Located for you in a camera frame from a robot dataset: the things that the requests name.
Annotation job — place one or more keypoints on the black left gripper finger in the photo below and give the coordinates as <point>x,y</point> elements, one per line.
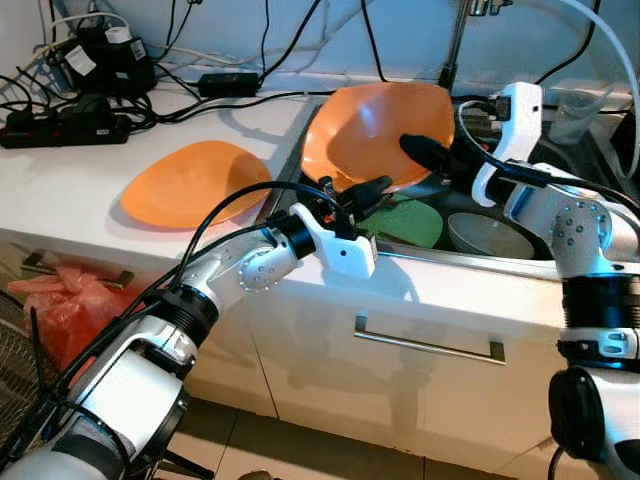
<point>370,190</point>

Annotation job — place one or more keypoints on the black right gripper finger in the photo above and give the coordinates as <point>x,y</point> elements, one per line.
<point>428,155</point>

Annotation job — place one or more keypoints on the orange plastic bowl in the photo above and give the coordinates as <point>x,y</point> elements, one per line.
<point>360,130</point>

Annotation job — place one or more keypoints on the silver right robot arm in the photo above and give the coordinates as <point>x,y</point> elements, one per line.
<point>590,260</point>

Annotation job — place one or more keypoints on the metal kitchen faucet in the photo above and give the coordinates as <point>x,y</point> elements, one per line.
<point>455,50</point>

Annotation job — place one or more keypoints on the green plate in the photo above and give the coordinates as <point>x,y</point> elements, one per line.
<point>410,225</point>

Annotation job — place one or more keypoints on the grey bowl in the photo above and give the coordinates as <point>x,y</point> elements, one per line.
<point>490,238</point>

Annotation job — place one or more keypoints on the clear glass cup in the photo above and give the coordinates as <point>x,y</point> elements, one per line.
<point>573,120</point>

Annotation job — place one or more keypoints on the stainless steel sink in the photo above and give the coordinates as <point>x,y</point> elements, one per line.
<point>470,270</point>

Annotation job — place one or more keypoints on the orange plastic plate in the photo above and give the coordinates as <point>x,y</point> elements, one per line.
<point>195,185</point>

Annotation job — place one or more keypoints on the flat black power brick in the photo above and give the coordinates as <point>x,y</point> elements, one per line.
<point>228,84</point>

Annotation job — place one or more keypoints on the white cabinet drawer front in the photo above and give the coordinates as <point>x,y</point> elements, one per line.
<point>420,400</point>

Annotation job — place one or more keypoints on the black power adapter box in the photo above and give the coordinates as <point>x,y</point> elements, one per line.
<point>105,62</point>

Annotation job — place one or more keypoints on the black power strip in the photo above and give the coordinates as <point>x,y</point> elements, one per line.
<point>65,125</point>

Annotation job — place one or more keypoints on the red plastic bag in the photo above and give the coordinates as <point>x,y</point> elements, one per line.
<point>70,315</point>

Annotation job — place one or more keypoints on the black metal stand leg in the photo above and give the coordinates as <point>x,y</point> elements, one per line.
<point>185,465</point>

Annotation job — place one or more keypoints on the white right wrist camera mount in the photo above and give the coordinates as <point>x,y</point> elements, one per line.
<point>520,110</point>

